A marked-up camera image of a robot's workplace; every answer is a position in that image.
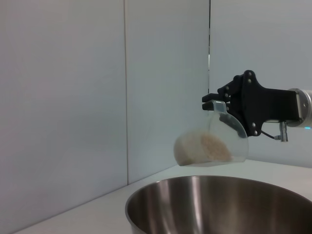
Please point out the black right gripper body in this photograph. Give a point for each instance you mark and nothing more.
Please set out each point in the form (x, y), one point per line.
(265, 104)

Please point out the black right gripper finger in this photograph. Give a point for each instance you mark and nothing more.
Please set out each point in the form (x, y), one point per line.
(226, 89)
(207, 106)

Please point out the clear plastic measuring cup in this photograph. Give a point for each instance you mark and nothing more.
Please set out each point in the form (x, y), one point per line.
(219, 136)

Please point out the large stainless steel bowl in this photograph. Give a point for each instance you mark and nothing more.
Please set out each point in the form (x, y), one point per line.
(207, 207)

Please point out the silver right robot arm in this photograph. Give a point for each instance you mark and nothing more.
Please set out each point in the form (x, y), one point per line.
(306, 107)

